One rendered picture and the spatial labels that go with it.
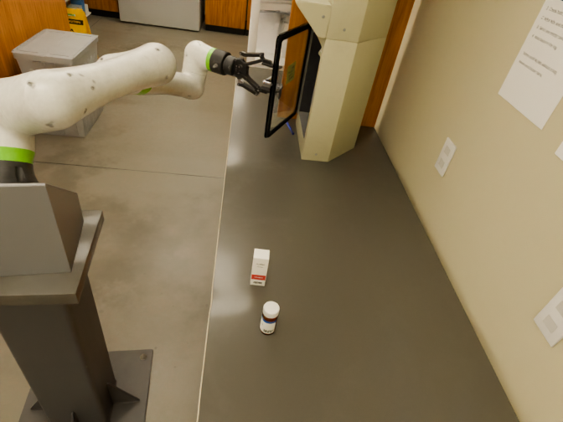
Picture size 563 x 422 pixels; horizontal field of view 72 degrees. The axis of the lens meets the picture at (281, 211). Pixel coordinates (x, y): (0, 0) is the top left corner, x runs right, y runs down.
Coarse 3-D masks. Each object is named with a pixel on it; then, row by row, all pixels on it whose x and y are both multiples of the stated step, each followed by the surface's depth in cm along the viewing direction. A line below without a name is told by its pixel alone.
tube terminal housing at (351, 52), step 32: (352, 0) 121; (384, 0) 128; (352, 32) 127; (384, 32) 139; (320, 64) 134; (352, 64) 134; (320, 96) 141; (352, 96) 146; (320, 128) 149; (352, 128) 160; (320, 160) 158
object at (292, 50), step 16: (304, 32) 150; (288, 48) 142; (304, 48) 156; (288, 64) 148; (272, 80) 140; (288, 80) 154; (288, 96) 161; (272, 112) 152; (288, 112) 168; (272, 128) 158
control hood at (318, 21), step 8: (296, 0) 122; (304, 0) 122; (312, 0) 124; (320, 0) 126; (304, 8) 122; (312, 8) 122; (320, 8) 122; (328, 8) 122; (304, 16) 124; (312, 16) 123; (320, 16) 124; (328, 16) 124; (312, 24) 125; (320, 24) 125; (320, 32) 127
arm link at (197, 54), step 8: (192, 48) 154; (200, 48) 154; (208, 48) 155; (184, 56) 157; (192, 56) 155; (200, 56) 154; (208, 56) 153; (184, 64) 158; (192, 64) 156; (200, 64) 157; (208, 64) 155; (200, 72) 158
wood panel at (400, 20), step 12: (408, 0) 155; (300, 12) 156; (396, 12) 158; (408, 12) 158; (288, 24) 162; (300, 24) 159; (396, 24) 161; (396, 36) 164; (384, 48) 167; (396, 48) 167; (384, 60) 170; (384, 72) 174; (384, 84) 177; (372, 96) 181; (372, 108) 185; (372, 120) 189
